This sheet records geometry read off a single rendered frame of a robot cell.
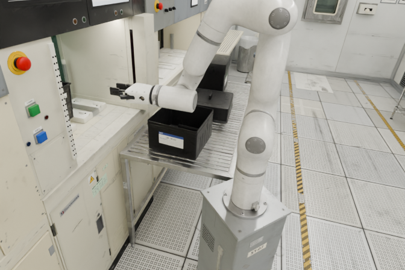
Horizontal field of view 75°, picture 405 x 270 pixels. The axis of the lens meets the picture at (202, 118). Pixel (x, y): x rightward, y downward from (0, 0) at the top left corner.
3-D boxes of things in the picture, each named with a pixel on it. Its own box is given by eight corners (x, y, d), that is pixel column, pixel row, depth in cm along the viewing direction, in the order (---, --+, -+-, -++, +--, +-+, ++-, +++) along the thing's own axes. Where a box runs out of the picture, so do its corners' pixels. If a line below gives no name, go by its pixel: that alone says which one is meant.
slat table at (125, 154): (219, 272, 162) (232, 178, 126) (129, 246, 174) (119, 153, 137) (243, 153, 273) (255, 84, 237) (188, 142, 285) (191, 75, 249)
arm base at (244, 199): (276, 208, 111) (285, 173, 102) (240, 226, 102) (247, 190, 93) (248, 180, 125) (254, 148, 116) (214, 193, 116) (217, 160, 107)
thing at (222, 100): (227, 123, 171) (229, 105, 165) (183, 116, 176) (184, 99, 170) (232, 105, 197) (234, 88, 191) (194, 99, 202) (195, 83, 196)
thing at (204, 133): (147, 147, 143) (146, 120, 135) (170, 124, 166) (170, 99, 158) (195, 161, 135) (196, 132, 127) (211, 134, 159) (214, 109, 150)
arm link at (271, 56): (237, 146, 96) (243, 125, 109) (271, 152, 93) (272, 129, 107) (260, -6, 72) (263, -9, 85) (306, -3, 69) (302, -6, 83)
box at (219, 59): (222, 96, 210) (226, 65, 198) (188, 90, 215) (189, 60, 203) (228, 83, 235) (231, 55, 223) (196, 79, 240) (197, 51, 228)
